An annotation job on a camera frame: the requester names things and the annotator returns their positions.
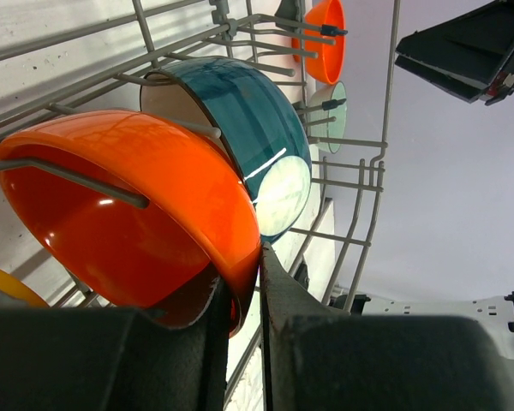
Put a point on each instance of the teal white bowl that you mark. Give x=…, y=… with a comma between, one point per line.
x=261, y=134

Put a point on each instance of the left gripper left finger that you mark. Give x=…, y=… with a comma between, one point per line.
x=113, y=358

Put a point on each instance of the yellow bowl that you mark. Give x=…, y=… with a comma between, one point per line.
x=14, y=293

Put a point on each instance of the orange white bowl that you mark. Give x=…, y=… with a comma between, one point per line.
x=199, y=215

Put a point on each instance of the grey wire dish rack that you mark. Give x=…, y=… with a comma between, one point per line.
x=118, y=88

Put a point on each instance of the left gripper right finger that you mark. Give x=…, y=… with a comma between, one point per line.
x=317, y=357

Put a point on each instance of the pale green ceramic bowl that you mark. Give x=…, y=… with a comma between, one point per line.
x=331, y=123

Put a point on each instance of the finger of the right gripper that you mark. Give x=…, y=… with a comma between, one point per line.
x=456, y=88
x=473, y=46

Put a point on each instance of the orange plastic bowl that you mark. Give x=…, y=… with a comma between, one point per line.
x=330, y=50

